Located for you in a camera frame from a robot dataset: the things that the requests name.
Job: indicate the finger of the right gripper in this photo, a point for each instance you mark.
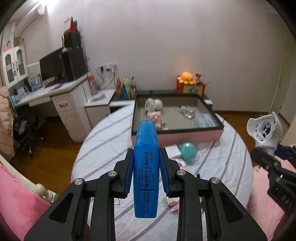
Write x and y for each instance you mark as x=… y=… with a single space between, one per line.
x=286 y=152
x=263 y=159

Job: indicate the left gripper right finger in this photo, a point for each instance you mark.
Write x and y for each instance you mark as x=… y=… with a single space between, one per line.
x=169 y=168

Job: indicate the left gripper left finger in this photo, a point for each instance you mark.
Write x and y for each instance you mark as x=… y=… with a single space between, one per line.
x=124 y=171

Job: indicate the teal round ball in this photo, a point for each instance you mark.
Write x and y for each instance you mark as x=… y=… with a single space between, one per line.
x=188 y=152

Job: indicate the white fan-shaped plastic device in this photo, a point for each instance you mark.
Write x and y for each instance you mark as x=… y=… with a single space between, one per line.
x=266 y=132

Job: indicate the blue highlighter marker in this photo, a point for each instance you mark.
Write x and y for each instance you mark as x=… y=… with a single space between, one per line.
x=146 y=171

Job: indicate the small pink brick figure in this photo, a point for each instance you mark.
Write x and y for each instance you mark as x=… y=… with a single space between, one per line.
x=173 y=203

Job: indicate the cat-ear girl doll figurine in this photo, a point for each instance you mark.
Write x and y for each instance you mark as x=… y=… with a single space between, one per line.
x=156 y=118

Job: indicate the clear plastic bag with metal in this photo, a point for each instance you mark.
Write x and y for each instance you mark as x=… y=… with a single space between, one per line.
x=187 y=112

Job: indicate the clear dental flosser box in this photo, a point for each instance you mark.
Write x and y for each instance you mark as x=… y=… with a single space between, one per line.
x=205 y=120

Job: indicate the white dog figurine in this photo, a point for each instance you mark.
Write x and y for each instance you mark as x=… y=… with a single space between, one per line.
x=152 y=105

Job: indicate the pink pastel brick donut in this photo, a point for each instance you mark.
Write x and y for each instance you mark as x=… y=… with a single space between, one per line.
x=181 y=164

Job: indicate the white power adapter plug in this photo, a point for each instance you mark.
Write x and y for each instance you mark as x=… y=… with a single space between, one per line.
x=173 y=152

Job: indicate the pink blanket right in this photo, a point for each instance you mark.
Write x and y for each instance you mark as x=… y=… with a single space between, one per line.
x=264 y=210

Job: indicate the round table striped cloth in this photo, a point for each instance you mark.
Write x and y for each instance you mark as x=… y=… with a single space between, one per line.
x=107 y=143

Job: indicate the pink box with black rim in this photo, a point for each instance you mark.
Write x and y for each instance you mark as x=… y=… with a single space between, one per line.
x=181 y=129

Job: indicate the white side cabinet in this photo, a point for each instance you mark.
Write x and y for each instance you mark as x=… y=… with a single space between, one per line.
x=97 y=106

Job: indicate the black low tv stand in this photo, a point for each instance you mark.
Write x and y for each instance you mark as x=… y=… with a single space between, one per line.
x=118 y=102

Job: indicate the snack bags group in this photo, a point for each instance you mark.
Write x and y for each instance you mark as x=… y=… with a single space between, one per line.
x=126 y=88

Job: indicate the orange lid water bottle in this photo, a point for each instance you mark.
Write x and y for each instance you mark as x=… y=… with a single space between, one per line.
x=93 y=86

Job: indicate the white desk with drawers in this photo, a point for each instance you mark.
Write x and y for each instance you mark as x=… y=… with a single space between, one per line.
x=69 y=100

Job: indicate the orange octopus plush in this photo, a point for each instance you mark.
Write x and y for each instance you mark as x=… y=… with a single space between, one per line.
x=186 y=78

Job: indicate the pink bed cushion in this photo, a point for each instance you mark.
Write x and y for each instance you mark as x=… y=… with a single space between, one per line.
x=20 y=208

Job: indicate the black computer tower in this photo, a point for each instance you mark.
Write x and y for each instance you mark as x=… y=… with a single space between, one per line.
x=74 y=65

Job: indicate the black computer monitor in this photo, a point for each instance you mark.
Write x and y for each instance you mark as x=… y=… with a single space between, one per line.
x=51 y=65

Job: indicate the black speaker box on tower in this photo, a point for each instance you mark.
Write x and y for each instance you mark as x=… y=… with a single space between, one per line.
x=72 y=40

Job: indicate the white air conditioner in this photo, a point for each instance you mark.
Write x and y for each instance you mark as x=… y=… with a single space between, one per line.
x=33 y=15

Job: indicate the wall power outlet strip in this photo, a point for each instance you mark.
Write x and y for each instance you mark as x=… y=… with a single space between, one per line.
x=108 y=67

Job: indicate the white wall cabinet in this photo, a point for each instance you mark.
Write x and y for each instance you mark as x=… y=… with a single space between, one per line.
x=14 y=66

